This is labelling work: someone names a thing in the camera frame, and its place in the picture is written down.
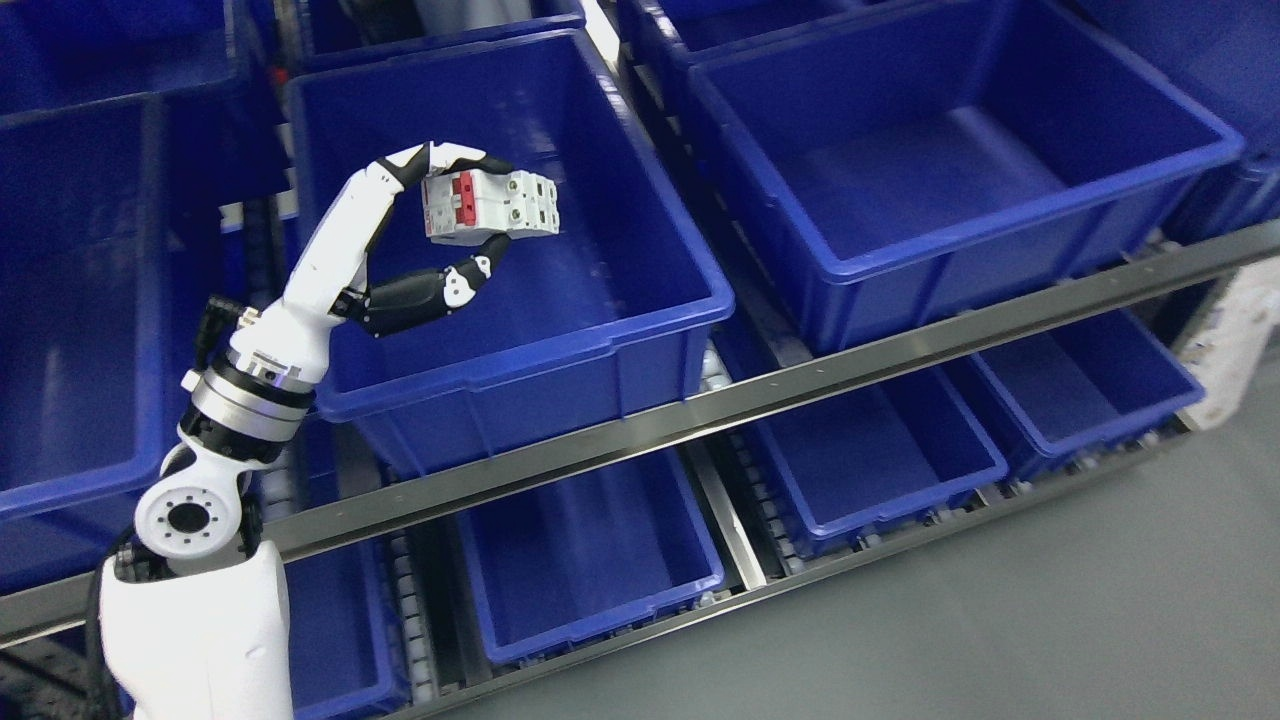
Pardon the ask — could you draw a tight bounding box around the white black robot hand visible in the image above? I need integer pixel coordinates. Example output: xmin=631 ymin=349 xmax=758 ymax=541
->
xmin=230 ymin=142 xmax=515 ymax=386

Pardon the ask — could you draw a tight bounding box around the grey circuit breaker red switch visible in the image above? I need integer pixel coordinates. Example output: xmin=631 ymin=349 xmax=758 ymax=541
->
xmin=422 ymin=170 xmax=561 ymax=247

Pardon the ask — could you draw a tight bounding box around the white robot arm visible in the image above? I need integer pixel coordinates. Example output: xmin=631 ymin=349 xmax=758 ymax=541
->
xmin=90 ymin=350 xmax=314 ymax=719

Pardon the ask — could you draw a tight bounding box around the blue bin left upper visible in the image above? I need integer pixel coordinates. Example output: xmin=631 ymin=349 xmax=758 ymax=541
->
xmin=1 ymin=95 xmax=232 ymax=594

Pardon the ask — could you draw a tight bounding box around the blue bin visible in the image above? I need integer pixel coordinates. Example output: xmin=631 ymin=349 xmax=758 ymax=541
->
xmin=1070 ymin=0 xmax=1280 ymax=246
xmin=740 ymin=366 xmax=1009 ymax=560
xmin=1 ymin=1 xmax=266 ymax=115
xmin=280 ymin=1 xmax=586 ymax=74
xmin=1 ymin=95 xmax=232 ymax=594
xmin=120 ymin=420 xmax=411 ymax=720
xmin=681 ymin=1 xmax=1244 ymax=355
xmin=616 ymin=1 xmax=893 ymax=88
xmin=942 ymin=309 xmax=1204 ymax=480
xmin=457 ymin=448 xmax=724 ymax=665
xmin=285 ymin=29 xmax=735 ymax=478

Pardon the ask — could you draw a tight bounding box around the blue bin centre upper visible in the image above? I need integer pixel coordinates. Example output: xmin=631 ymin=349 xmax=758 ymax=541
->
xmin=285 ymin=29 xmax=735 ymax=478

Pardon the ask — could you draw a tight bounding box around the blue bin top centre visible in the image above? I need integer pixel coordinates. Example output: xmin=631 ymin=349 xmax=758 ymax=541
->
xmin=280 ymin=1 xmax=586 ymax=74

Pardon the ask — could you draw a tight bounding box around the blue bin lower left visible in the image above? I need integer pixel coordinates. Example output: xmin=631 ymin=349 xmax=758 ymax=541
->
xmin=120 ymin=420 xmax=411 ymax=720

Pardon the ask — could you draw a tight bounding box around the blue bin lower centre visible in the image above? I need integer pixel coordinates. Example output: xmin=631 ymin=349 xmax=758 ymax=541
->
xmin=457 ymin=448 xmax=724 ymax=665

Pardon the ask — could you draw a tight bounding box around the blue bin top left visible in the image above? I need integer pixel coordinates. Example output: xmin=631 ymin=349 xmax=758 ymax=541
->
xmin=1 ymin=1 xmax=266 ymax=115

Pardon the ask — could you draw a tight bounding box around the blue bin top right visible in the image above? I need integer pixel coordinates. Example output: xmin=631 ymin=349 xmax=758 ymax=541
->
xmin=616 ymin=1 xmax=893 ymax=88

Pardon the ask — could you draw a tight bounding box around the blue bin lower far right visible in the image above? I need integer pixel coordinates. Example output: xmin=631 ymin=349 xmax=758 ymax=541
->
xmin=942 ymin=309 xmax=1204 ymax=480

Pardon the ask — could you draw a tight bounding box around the blue bin far right upper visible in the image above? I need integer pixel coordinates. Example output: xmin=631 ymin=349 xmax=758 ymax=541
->
xmin=1070 ymin=0 xmax=1280 ymax=246

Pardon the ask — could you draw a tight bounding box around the steel shelf rail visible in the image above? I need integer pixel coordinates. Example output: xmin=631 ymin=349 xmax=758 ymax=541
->
xmin=0 ymin=222 xmax=1280 ymax=650

